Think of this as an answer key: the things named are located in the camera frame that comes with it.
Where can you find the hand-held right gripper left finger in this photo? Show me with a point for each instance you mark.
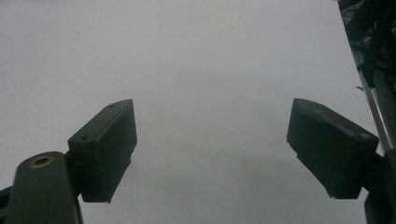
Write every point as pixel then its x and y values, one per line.
pixel 104 149

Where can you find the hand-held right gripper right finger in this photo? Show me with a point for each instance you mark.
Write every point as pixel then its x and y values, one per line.
pixel 330 149

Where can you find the metal table edge rail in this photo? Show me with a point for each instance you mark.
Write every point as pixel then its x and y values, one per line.
pixel 375 102

